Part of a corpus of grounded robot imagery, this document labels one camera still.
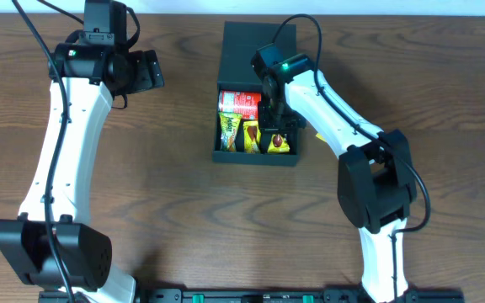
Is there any green yellow snack bar wrapper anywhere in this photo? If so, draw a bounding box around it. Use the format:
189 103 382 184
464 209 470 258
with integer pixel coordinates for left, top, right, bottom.
219 112 243 152

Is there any red snack can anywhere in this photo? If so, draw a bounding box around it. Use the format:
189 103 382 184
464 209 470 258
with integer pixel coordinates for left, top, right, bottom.
218 90 262 120

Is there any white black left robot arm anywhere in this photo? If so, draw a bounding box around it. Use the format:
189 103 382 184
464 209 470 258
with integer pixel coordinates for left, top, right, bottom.
0 43 164 302

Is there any black box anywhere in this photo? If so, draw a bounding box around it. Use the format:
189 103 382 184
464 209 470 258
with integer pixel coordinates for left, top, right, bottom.
212 21 300 167

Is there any yellow chocolate cake packet top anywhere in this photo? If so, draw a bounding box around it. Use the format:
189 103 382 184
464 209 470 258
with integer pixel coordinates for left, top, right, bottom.
267 134 290 154

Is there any yellow Apollo cake packet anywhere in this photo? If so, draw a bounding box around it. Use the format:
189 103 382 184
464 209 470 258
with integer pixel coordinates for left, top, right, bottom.
243 120 261 154

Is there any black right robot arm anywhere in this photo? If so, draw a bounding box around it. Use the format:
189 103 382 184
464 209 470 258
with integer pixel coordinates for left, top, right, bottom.
251 48 416 302

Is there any yellow Julies snack packet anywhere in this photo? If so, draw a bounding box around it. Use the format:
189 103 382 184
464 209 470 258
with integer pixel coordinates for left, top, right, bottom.
316 133 327 142

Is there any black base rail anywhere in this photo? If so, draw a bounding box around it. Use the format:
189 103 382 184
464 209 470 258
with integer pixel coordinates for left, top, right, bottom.
38 288 465 303

